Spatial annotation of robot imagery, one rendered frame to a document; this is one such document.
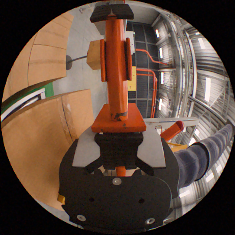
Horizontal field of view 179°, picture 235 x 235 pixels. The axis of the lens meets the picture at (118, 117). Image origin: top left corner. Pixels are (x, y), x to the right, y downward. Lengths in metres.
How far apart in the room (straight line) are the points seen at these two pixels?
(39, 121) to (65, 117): 0.08
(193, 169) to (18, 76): 1.05
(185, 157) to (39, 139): 0.41
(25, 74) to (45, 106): 0.62
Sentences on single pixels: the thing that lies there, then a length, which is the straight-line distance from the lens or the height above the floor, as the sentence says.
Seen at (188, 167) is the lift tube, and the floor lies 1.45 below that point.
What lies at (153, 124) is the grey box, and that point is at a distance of 1.30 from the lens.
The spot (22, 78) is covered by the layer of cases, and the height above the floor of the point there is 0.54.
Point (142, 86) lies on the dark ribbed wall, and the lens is 10.99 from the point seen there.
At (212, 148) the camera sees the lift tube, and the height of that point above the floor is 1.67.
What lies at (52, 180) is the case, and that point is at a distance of 0.19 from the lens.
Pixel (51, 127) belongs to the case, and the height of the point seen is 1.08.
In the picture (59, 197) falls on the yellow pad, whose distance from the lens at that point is 0.21.
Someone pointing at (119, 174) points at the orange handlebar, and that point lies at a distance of 0.20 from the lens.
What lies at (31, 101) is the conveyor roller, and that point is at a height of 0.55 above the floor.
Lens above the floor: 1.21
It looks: 3 degrees down
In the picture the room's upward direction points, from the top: 89 degrees clockwise
